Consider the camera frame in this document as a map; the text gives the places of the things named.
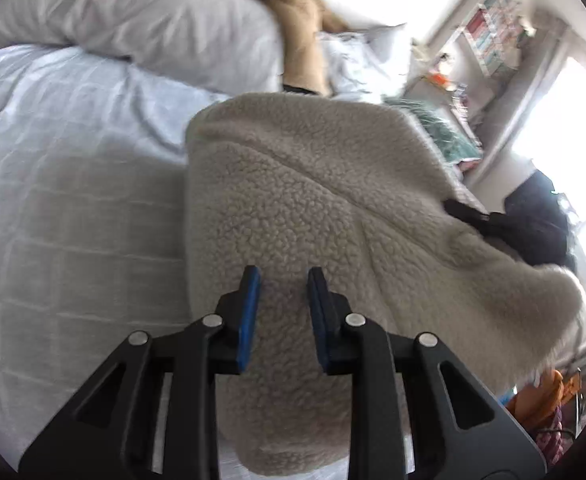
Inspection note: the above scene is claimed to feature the cream fleece zip jacket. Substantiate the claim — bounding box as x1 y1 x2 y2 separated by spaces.
183 92 586 476

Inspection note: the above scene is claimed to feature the white pillow with grey print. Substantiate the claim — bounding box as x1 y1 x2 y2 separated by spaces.
318 22 419 106

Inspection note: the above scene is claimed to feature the orange cloth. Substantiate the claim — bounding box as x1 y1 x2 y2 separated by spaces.
505 369 581 428

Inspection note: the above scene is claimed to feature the light blue grid duvet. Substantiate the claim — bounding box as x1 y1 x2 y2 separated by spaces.
0 45 354 480

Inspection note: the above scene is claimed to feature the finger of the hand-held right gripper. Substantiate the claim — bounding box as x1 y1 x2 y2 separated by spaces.
445 199 506 237

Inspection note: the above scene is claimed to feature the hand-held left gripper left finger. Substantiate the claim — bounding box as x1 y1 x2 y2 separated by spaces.
18 266 261 480

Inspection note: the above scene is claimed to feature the white bookshelf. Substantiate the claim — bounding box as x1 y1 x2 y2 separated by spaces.
408 0 534 126

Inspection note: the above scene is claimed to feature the brown quilted blanket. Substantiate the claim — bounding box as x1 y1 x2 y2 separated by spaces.
173 0 354 96

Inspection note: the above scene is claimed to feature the green pillow with white print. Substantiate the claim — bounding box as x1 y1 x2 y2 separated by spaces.
388 97 484 166

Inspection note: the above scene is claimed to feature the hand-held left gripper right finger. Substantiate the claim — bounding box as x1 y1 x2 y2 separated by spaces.
307 267 546 480

